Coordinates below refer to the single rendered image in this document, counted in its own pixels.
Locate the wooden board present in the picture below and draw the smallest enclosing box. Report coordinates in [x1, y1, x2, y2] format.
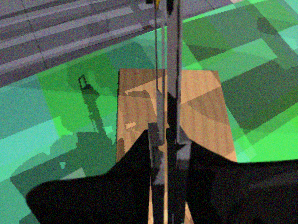
[116, 68, 237, 224]

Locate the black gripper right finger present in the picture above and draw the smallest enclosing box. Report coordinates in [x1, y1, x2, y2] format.
[186, 139, 298, 224]

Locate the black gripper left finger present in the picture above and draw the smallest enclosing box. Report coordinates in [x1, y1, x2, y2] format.
[25, 129, 150, 224]

